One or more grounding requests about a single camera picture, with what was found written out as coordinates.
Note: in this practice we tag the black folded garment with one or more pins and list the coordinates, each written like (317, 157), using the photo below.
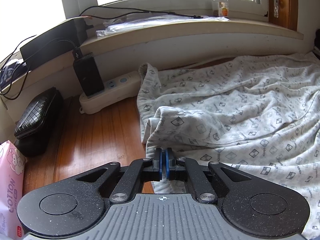
(317, 37)

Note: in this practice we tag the pink tissue pack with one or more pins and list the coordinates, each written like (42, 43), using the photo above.
(10, 185)

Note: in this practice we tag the black woven pouch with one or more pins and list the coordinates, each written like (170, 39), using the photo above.
(37, 115)

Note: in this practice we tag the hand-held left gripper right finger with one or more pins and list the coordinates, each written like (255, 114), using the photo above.
(168, 166)

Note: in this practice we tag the clear plastic bag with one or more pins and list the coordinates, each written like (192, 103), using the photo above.
(150, 22)

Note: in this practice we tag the beige window sill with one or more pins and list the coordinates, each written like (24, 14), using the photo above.
(225, 27)

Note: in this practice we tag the flat black device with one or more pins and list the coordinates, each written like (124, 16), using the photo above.
(50, 42)

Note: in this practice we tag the jar with orange label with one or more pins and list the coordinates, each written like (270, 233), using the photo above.
(220, 5)

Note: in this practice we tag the blue printed packet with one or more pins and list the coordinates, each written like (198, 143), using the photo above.
(6, 73)

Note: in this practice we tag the white power strip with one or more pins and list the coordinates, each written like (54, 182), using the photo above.
(112, 90)

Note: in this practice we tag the black power adapter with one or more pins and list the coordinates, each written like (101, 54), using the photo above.
(88, 77)

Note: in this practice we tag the brown wooden window frame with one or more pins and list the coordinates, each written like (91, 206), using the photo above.
(287, 2)

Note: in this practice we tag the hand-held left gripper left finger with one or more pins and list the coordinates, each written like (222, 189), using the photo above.
(158, 165)

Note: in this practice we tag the white checker-print pajama garment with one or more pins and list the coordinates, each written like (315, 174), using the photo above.
(237, 110)

